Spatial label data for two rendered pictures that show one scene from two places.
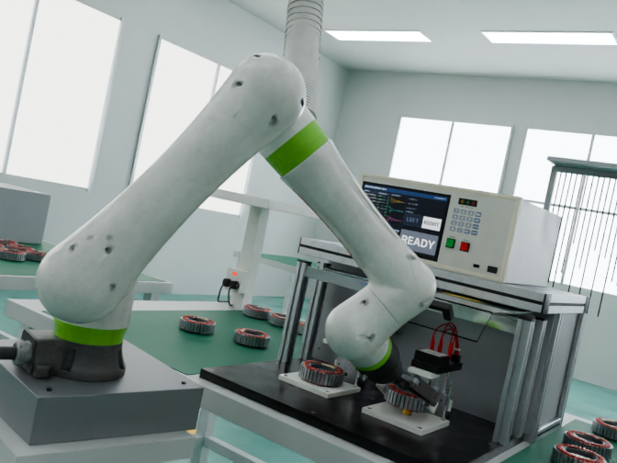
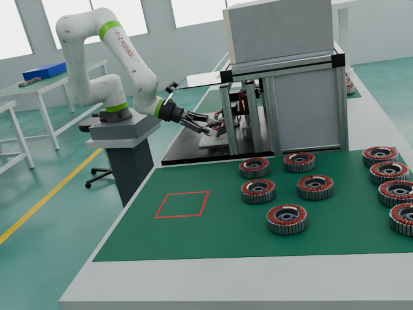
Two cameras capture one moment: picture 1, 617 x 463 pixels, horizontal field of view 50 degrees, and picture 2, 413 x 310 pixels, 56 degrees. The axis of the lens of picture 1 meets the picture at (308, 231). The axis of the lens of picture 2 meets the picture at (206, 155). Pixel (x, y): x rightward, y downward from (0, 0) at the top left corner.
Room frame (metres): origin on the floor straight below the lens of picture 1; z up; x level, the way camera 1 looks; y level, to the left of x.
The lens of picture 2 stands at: (0.86, -1.85, 1.38)
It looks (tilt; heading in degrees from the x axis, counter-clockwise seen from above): 22 degrees down; 70
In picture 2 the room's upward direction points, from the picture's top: 11 degrees counter-clockwise
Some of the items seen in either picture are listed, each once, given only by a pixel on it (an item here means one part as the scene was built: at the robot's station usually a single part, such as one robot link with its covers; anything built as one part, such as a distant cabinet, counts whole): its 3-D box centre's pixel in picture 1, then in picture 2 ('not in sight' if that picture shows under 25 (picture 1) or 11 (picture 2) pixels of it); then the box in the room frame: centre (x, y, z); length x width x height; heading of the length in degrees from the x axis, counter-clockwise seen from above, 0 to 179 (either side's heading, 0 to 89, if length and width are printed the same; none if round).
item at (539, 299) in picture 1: (442, 274); (281, 53); (1.82, -0.39, 1.09); 0.68 x 0.44 x 0.05; 55
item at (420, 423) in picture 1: (406, 416); (217, 138); (1.49, -0.30, 0.78); 0.15 x 0.15 x 0.01; 55
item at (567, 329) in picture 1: (555, 372); (307, 113); (1.70, -0.70, 0.91); 0.28 x 0.03 x 0.32; 145
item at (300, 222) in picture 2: not in sight; (286, 218); (1.35, -1.05, 0.77); 0.11 x 0.11 x 0.04
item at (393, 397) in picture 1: (409, 397); (216, 128); (1.49, -0.30, 0.82); 0.11 x 0.11 x 0.04
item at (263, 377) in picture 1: (363, 405); (225, 131); (1.57, -0.21, 0.76); 0.64 x 0.47 x 0.02; 55
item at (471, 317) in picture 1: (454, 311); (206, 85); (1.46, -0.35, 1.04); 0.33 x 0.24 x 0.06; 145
